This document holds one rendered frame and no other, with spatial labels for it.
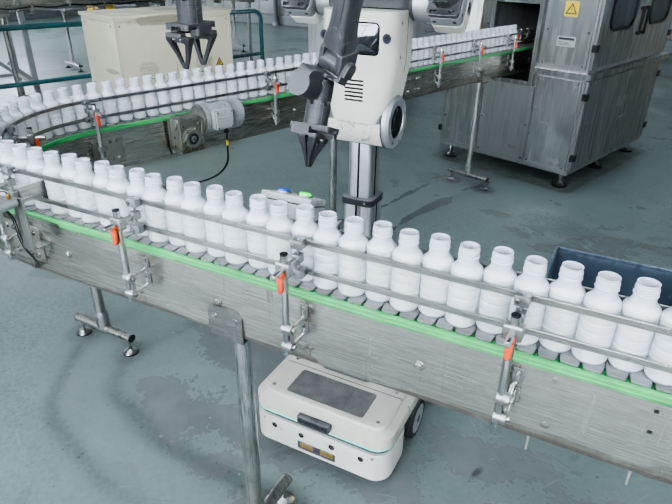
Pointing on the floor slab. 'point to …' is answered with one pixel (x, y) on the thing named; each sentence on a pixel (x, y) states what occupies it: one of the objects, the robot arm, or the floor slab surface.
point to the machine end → (565, 84)
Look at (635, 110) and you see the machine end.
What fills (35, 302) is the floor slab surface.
